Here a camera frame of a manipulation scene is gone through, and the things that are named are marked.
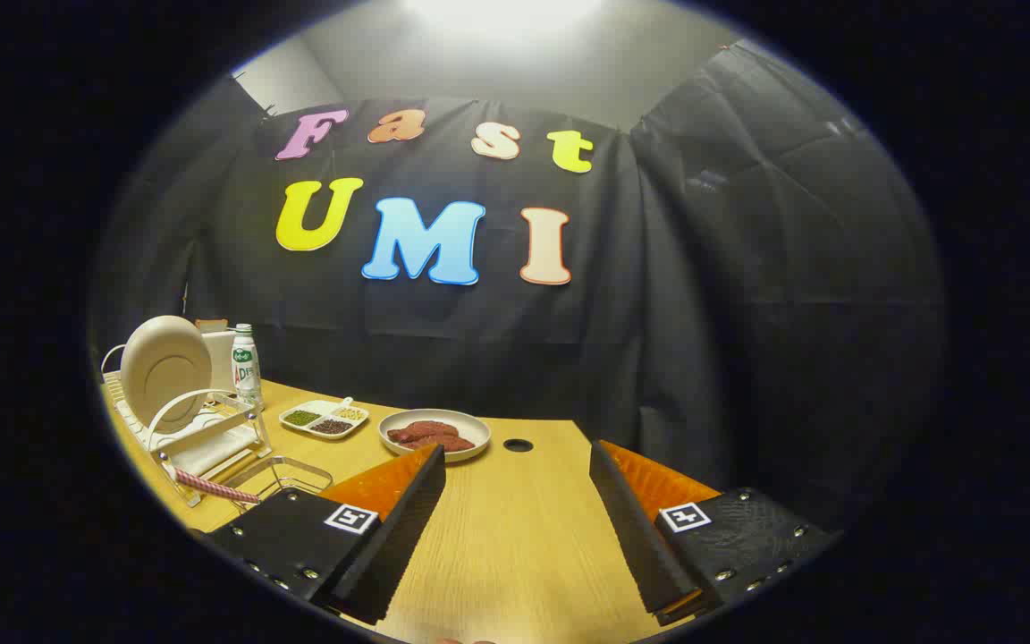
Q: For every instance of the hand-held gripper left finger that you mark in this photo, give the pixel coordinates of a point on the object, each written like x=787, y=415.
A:
x=408, y=528

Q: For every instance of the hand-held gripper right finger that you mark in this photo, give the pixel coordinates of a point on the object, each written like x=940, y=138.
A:
x=631, y=528

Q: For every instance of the beige round plate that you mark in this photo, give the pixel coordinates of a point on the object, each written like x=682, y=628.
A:
x=166, y=367

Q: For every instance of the beige plate with meat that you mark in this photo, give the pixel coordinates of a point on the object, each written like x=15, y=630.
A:
x=475, y=429

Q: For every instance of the white divided dish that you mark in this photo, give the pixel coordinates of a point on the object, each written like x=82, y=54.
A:
x=323, y=416

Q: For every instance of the red meat patty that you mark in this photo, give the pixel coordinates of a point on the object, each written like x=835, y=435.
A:
x=421, y=430
x=448, y=443

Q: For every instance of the pile of dark beans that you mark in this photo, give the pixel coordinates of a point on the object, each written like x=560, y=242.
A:
x=331, y=427

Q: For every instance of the pile of yellow beans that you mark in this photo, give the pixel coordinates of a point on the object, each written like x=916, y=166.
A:
x=350, y=413

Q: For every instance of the pile of green beans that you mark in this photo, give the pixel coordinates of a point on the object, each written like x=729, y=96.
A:
x=301, y=418

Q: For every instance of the black backdrop cloth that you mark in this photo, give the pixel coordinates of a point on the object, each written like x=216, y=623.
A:
x=658, y=313

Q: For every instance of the white drink bottle green cap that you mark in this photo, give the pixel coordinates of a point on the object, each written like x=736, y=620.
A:
x=247, y=367

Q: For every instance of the white toaster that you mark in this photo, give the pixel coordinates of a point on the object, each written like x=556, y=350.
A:
x=222, y=358

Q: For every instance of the brown toast slice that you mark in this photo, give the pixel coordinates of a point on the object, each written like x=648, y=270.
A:
x=211, y=324

